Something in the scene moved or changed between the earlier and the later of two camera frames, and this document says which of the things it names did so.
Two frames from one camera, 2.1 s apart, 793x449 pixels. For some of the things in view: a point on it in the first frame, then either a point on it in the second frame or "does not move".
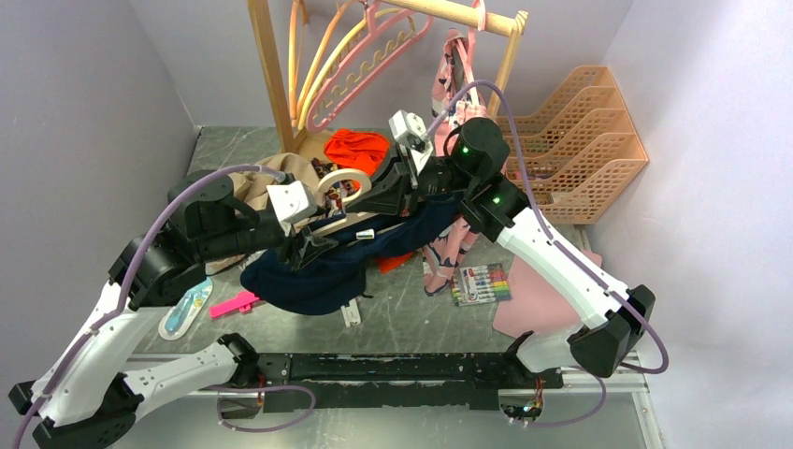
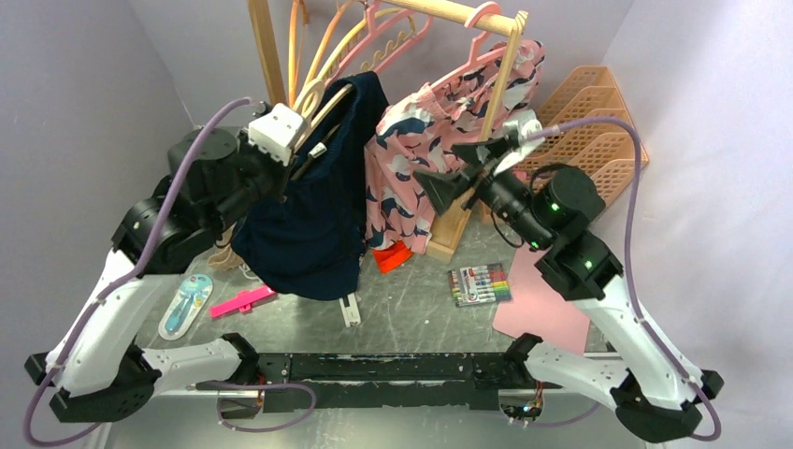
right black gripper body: (408, 188) -> (502, 194)
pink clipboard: (527, 301) does not move
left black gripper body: (294, 252) -> (281, 181)
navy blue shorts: (338, 282) -> (310, 242)
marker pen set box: (481, 283) does not move
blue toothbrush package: (178, 322) does not move
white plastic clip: (352, 313) does not move
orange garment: (357, 150) -> (391, 257)
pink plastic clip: (243, 302) does not move
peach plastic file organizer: (581, 149) does not move
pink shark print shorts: (456, 69) -> (411, 140)
